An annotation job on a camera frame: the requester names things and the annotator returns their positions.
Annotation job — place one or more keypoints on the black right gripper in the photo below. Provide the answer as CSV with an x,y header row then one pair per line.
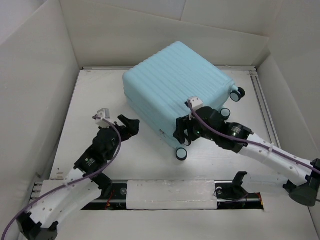
x,y
181,124

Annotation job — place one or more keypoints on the white foam block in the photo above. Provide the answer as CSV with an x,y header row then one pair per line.
x,y
172,195

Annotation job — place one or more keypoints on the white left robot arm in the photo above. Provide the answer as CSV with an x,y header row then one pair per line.
x,y
83,184

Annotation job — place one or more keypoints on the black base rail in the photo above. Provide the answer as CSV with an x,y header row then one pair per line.
x,y
116,201

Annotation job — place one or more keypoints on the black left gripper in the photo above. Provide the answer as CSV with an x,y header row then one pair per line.
x,y
131,128

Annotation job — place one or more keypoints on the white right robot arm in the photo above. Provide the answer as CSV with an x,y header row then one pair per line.
x,y
299,177

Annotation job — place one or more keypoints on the light blue hard suitcase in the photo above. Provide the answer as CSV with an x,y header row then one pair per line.
x,y
158,90

